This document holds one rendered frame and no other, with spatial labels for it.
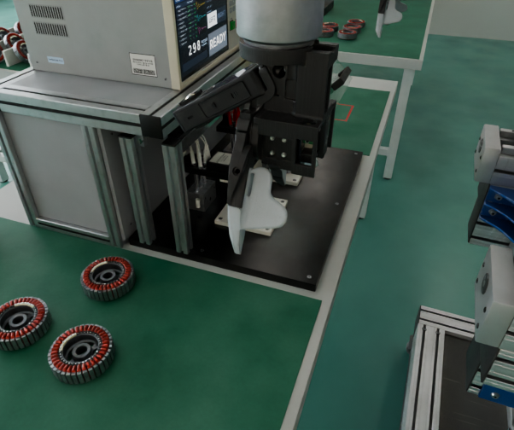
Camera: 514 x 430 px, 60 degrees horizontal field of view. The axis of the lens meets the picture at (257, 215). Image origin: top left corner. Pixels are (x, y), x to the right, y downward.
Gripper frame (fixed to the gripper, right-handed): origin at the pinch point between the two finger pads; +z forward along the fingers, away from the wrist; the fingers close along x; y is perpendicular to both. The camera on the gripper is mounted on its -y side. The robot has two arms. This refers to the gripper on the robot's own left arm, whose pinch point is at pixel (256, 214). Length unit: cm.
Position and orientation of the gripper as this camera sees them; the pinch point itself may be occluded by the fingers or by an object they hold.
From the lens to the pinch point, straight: 51.9
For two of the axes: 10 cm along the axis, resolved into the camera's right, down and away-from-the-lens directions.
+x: 3.7, -5.5, 7.5
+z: 0.0, 8.1, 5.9
